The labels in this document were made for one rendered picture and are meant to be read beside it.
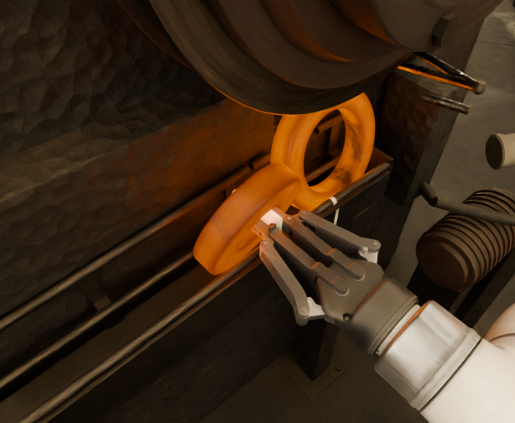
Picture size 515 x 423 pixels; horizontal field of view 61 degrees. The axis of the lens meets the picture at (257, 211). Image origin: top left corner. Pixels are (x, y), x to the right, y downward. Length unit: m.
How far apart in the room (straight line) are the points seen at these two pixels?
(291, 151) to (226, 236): 0.16
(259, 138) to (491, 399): 0.38
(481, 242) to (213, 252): 0.56
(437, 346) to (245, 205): 0.22
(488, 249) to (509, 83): 1.65
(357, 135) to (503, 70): 1.94
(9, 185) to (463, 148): 1.75
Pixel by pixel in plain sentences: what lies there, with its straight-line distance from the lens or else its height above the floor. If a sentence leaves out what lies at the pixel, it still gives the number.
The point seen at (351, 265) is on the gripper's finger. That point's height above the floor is 0.78.
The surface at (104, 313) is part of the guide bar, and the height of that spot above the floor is 0.68.
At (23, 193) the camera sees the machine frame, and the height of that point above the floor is 0.87.
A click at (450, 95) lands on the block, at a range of 0.71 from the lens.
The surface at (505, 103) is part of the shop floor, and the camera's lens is 2.32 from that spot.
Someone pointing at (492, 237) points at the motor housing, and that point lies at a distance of 0.92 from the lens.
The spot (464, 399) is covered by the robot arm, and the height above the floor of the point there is 0.79.
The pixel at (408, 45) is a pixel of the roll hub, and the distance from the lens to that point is 0.36.
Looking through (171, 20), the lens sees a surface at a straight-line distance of 0.31.
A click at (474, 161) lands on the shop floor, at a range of 1.92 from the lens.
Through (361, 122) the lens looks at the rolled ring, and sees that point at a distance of 0.65.
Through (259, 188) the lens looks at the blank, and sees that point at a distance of 0.46.
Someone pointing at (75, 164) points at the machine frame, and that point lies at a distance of 0.45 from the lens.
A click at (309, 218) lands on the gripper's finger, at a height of 0.77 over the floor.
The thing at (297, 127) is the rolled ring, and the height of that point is 0.82.
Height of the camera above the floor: 1.15
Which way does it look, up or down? 48 degrees down
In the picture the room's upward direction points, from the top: straight up
